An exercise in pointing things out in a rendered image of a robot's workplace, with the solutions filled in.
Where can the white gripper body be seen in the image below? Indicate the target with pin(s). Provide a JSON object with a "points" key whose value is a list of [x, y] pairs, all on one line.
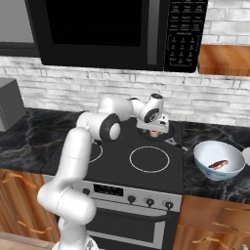
{"points": [[153, 126]]}

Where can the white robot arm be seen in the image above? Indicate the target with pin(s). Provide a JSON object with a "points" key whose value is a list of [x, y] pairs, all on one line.
{"points": [[76, 156]]}

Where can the white and blue bowl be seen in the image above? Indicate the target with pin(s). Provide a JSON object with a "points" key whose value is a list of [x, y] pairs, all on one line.
{"points": [[208, 153]]}

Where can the white plate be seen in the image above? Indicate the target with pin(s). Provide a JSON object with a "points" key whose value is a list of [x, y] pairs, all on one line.
{"points": [[246, 156]]}

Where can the raw pink steak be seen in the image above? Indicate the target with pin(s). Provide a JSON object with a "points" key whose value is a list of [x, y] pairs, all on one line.
{"points": [[153, 133]]}

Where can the black frying pan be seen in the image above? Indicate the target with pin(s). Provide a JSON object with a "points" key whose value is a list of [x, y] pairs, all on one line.
{"points": [[169, 133]]}

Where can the black and steel stove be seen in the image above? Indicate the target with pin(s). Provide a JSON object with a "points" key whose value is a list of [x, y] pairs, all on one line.
{"points": [[149, 175]]}

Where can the black stove knob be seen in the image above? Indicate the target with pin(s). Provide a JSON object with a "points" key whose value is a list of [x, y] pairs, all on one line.
{"points": [[131, 199], [86, 191], [169, 205], [150, 202]]}

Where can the raw red steak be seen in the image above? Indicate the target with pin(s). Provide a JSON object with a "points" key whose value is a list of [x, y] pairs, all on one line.
{"points": [[218, 164]]}

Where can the wooden drawer front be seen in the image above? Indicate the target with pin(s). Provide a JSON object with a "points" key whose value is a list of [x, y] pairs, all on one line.
{"points": [[185, 239], [201, 211], [19, 232], [13, 198]]}

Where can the black oven door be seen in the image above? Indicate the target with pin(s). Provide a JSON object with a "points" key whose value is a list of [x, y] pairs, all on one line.
{"points": [[130, 228]]}

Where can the black microwave oven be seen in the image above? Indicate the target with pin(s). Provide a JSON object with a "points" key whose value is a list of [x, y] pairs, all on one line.
{"points": [[97, 29]]}

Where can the grey box appliance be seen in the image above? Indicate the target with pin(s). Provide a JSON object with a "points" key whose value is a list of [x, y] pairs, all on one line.
{"points": [[9, 104]]}

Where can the wooden wall cupboard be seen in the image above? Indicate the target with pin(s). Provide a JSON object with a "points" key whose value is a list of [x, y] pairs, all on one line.
{"points": [[224, 60]]}

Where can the grey wall cupboard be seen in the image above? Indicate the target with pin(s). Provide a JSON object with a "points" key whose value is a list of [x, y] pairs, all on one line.
{"points": [[16, 22]]}

